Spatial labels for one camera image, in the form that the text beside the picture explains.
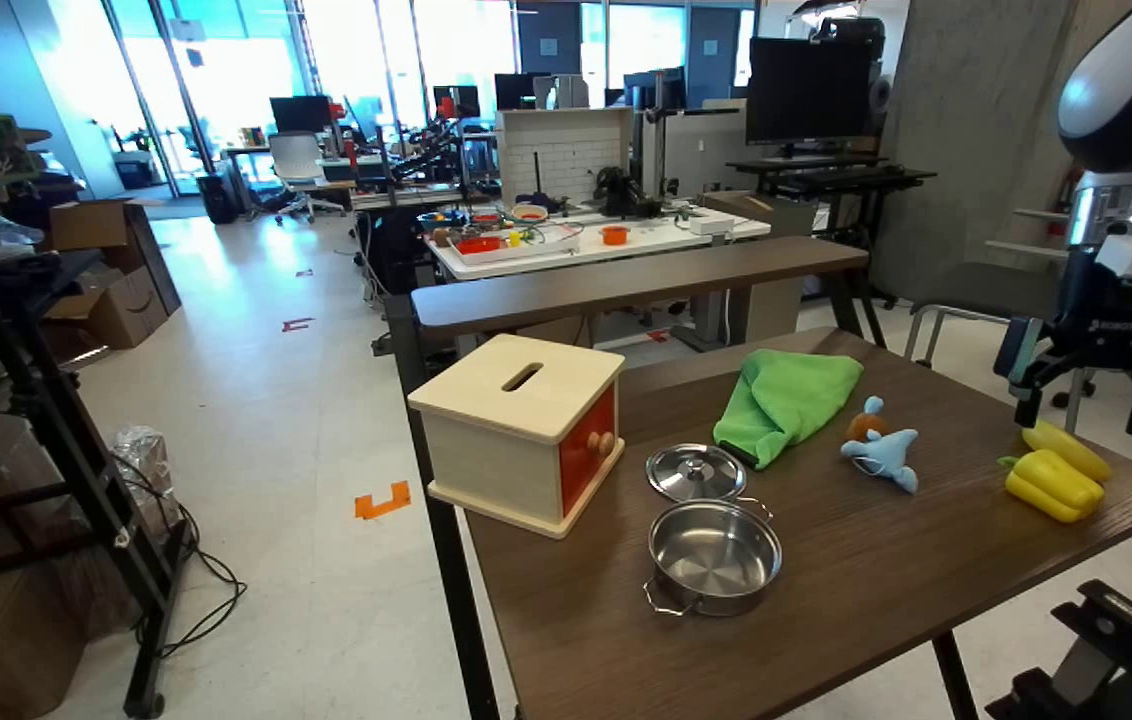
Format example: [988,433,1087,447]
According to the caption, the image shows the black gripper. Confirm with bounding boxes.
[1007,249,1132,436]

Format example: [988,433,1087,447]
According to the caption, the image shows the silver pot lid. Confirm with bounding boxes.
[645,445,748,505]

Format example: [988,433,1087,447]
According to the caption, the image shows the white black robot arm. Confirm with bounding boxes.
[1014,7,1132,436]

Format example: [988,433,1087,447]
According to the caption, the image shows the yellow banana toy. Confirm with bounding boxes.
[1006,418,1113,523]

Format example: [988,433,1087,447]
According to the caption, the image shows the blue plush toy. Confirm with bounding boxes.
[841,395,922,492]

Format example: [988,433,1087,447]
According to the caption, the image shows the stainless steel pot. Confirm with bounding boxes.
[645,499,786,621]

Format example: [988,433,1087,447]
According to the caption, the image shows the grey chair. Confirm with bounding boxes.
[904,196,1101,393]

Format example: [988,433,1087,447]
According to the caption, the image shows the black stand base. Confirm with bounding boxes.
[988,580,1132,720]

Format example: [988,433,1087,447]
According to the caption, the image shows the green cloth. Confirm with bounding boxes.
[712,348,863,466]

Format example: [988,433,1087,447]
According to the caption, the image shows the brown wooden bench table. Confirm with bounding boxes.
[384,236,884,393]

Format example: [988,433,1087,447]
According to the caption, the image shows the black computer monitor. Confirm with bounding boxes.
[743,18,884,139]

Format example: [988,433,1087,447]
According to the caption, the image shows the wooden box with orange drawer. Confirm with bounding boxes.
[409,334,626,539]

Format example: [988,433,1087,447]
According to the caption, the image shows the white cluttered table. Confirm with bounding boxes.
[419,204,774,281]

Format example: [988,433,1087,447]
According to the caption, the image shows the cardboard boxes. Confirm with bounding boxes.
[40,201,179,359]

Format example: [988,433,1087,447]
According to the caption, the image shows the black metal shelf rack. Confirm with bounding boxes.
[0,110,202,720]

